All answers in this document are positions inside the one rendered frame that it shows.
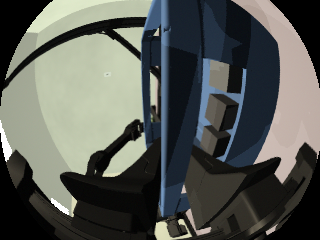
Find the dark blue plastic crate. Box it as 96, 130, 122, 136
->
141, 0, 280, 217

